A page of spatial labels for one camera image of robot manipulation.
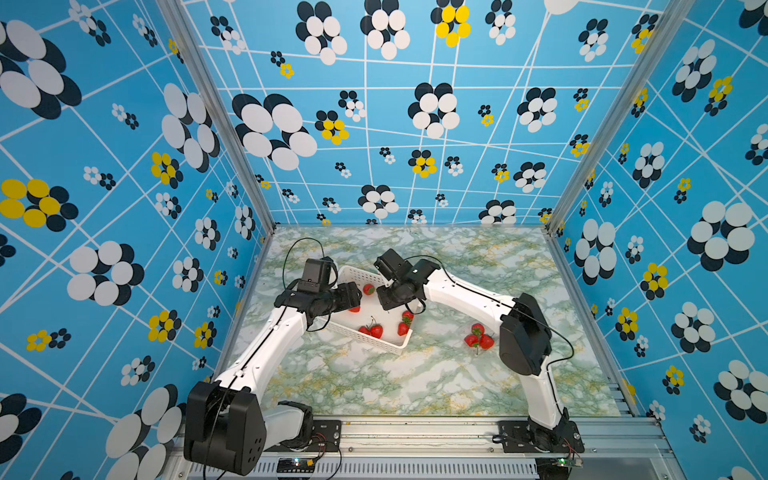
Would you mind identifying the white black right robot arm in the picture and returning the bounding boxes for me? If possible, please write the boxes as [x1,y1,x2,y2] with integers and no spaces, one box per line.
[375,259,574,452]

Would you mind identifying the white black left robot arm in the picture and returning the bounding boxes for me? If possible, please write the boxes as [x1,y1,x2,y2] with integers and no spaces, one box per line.
[184,282,362,475]

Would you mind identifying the white perforated plastic basket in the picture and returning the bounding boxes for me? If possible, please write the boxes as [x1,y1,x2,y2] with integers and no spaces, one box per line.
[327,266,414,355]

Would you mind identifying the small green circuit board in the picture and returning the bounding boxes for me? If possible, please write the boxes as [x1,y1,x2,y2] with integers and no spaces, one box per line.
[276,458,316,474]

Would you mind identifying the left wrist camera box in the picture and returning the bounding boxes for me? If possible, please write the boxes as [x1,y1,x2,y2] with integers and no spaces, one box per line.
[297,257,337,294]

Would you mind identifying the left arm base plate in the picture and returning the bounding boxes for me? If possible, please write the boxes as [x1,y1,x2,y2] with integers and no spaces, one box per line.
[267,419,342,453]

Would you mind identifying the aluminium front rail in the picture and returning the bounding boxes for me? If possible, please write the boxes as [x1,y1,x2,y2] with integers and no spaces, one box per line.
[161,415,685,480]

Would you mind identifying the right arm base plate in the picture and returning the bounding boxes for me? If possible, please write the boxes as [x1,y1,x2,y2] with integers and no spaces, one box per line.
[492,419,585,454]

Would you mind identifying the aluminium corner post left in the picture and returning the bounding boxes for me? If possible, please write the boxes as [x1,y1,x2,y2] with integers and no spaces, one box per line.
[157,0,276,238]

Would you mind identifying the aluminium corner post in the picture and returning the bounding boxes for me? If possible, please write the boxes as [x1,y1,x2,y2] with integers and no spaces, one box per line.
[545,0,695,237]
[157,0,276,238]

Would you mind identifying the aluminium corner post right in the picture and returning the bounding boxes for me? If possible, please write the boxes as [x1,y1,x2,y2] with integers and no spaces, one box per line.
[545,0,695,237]

